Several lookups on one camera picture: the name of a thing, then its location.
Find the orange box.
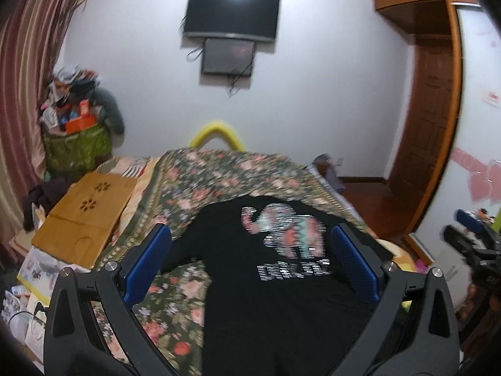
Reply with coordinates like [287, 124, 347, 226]
[65, 115, 97, 134]

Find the white wardrobe panel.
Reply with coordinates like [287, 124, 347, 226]
[415, 3, 501, 262]

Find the grey plush toy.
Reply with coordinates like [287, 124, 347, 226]
[94, 87, 125, 136]

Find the floral green bed cover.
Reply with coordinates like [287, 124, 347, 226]
[95, 149, 370, 375]

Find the blue grey cloth bundle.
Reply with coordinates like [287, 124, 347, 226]
[312, 154, 345, 194]

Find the yellow headboard cushion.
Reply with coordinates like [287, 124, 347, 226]
[189, 121, 245, 152]

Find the brown wooden door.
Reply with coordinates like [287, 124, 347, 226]
[389, 34, 461, 232]

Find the green storage bag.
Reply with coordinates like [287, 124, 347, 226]
[43, 123, 112, 174]

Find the large black wall television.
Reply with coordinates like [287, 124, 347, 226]
[183, 0, 281, 43]

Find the striped maroon curtain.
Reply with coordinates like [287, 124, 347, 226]
[1, 0, 78, 264]

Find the dark clothes pile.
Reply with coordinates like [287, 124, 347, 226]
[21, 177, 70, 232]

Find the black elephant print t-shirt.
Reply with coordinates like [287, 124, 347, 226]
[162, 195, 372, 375]

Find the printed papers stack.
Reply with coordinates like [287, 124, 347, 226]
[1, 247, 88, 363]

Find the wooden lap desk board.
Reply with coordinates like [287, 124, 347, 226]
[32, 172, 137, 269]

